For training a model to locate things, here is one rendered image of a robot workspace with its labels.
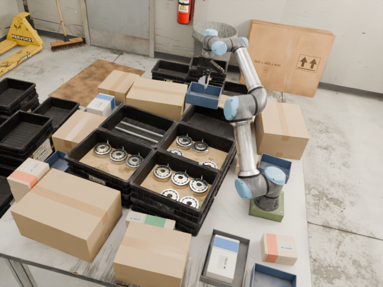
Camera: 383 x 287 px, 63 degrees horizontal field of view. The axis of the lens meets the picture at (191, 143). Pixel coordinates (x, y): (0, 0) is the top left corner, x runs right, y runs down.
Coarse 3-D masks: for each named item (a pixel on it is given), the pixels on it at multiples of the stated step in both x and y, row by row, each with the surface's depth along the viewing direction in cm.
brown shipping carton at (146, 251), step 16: (144, 224) 150; (128, 240) 143; (144, 240) 143; (160, 240) 144; (176, 240) 145; (128, 256) 137; (144, 256) 137; (160, 256) 138; (176, 256) 139; (128, 272) 137; (144, 272) 135; (160, 272) 133; (176, 272) 133
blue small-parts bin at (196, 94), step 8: (192, 88) 204; (200, 88) 202; (208, 88) 201; (216, 88) 200; (192, 96) 190; (200, 96) 189; (208, 96) 202; (216, 96) 202; (200, 104) 192; (208, 104) 191; (216, 104) 190
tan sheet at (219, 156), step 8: (192, 144) 202; (184, 152) 195; (192, 152) 196; (208, 152) 197; (216, 152) 198; (224, 152) 199; (200, 160) 191; (208, 160) 192; (216, 160) 192; (224, 160) 193
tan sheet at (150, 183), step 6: (150, 174) 179; (144, 180) 175; (150, 180) 175; (144, 186) 171; (150, 186) 172; (156, 186) 172; (162, 186) 173; (168, 186) 173; (210, 186) 176; (180, 192) 170; (186, 192) 171; (180, 198) 168; (198, 198) 169; (204, 198) 169
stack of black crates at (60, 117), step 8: (40, 104) 276; (48, 104) 286; (56, 104) 290; (64, 104) 288; (72, 104) 286; (32, 112) 267; (40, 112) 277; (48, 112) 286; (56, 112) 287; (64, 112) 288; (72, 112) 275; (56, 120) 278; (64, 120) 264; (56, 128) 255
